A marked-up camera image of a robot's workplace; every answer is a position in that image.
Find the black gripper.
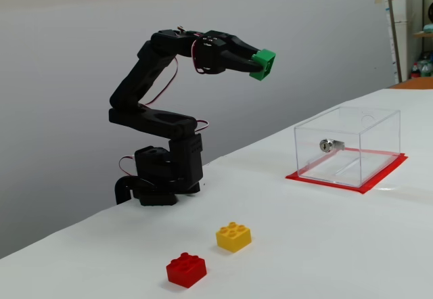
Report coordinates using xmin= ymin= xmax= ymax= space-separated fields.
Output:
xmin=196 ymin=30 xmax=264 ymax=76

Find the orange table top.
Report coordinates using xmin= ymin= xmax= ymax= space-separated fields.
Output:
xmin=388 ymin=76 xmax=433 ymax=91

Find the red lego brick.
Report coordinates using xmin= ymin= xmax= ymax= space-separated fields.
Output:
xmin=165 ymin=252 xmax=208 ymax=290

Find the yellow lego brick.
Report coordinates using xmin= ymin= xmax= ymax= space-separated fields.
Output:
xmin=215 ymin=221 xmax=253 ymax=254

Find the metal shelf rack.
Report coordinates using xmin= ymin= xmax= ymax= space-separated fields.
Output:
xmin=384 ymin=0 xmax=433 ymax=84

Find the silver metal box lock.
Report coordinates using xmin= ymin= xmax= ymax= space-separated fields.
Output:
xmin=319 ymin=138 xmax=346 ymax=154

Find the green plastic bottle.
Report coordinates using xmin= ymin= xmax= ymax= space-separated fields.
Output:
xmin=419 ymin=52 xmax=433 ymax=78

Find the red tape square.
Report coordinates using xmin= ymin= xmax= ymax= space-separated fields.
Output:
xmin=285 ymin=147 xmax=409 ymax=196

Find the white cabinet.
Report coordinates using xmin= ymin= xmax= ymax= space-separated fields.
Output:
xmin=384 ymin=0 xmax=407 ymax=77

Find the red white servo cable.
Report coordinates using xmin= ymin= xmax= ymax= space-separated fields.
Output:
xmin=190 ymin=39 xmax=208 ymax=76
xmin=139 ymin=56 xmax=180 ymax=106
xmin=118 ymin=156 xmax=138 ymax=179

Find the green lego brick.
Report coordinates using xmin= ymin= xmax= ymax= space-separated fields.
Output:
xmin=248 ymin=48 xmax=277 ymax=83

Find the transparent plastic box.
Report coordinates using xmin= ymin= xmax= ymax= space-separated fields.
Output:
xmin=293 ymin=106 xmax=402 ymax=189

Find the black table clamp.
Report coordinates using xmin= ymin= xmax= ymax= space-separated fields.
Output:
xmin=114 ymin=175 xmax=137 ymax=206

